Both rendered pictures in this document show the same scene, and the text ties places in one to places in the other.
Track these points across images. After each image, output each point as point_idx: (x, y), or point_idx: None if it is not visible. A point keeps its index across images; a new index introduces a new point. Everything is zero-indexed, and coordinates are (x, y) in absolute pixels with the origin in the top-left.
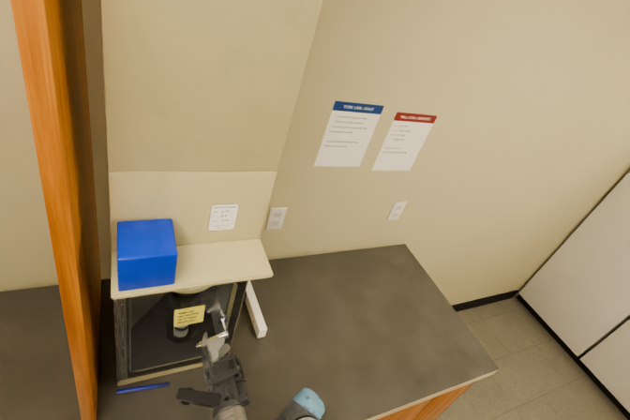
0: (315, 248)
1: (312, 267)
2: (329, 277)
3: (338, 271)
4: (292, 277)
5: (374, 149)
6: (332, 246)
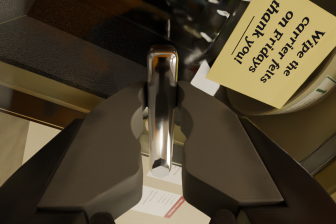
0: (32, 132)
1: (16, 142)
2: (0, 171)
3: (4, 175)
4: (12, 123)
5: (159, 185)
6: (31, 149)
